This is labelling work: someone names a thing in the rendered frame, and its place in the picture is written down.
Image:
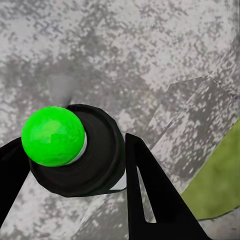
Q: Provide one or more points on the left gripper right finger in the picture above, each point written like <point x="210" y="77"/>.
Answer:
<point x="174" y="220"/>

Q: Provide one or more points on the insectifuge atomizer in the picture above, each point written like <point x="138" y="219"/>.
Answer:
<point x="74" y="150"/>

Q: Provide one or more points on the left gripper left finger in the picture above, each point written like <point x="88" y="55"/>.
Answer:
<point x="14" y="168"/>

